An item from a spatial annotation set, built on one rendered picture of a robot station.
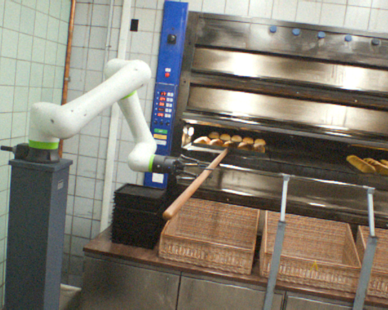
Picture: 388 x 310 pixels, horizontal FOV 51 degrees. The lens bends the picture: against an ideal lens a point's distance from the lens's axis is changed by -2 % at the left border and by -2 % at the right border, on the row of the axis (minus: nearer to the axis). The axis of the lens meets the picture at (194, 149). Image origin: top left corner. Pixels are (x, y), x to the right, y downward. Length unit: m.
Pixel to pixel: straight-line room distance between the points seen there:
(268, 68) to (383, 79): 0.73
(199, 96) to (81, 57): 0.88
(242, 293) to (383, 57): 1.70
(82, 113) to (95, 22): 1.45
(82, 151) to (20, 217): 1.28
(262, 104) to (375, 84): 0.72
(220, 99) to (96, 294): 1.47
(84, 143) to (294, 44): 1.60
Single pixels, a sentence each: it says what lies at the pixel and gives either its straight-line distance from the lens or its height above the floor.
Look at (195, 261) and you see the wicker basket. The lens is 2.50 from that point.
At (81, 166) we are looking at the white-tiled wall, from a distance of 3.11.
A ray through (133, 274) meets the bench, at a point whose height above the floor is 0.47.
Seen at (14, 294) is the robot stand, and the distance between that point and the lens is 2.05.
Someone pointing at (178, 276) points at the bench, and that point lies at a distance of 2.50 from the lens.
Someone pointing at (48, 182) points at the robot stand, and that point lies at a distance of 1.81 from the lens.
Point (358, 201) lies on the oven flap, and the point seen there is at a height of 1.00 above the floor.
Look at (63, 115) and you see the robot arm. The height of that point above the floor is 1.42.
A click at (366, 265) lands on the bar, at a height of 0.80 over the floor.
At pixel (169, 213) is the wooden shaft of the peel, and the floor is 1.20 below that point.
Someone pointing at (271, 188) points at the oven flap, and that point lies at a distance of 2.85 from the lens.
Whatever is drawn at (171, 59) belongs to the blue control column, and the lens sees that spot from 2.84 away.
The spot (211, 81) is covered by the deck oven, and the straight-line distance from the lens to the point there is 2.82.
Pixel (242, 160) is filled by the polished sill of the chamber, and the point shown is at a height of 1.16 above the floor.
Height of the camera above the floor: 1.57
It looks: 8 degrees down
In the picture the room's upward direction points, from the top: 7 degrees clockwise
